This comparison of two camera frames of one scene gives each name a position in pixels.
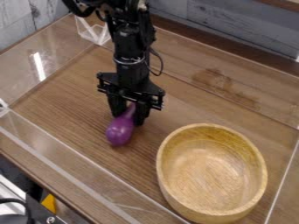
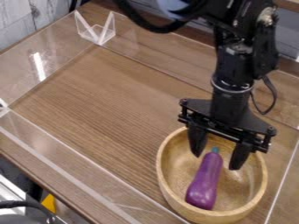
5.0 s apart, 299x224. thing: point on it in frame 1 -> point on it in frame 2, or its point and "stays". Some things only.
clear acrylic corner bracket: (96, 33) stays
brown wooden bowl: (211, 172) stays
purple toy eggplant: (120, 129) -> (200, 192)
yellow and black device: (41, 209) stays
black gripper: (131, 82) -> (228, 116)
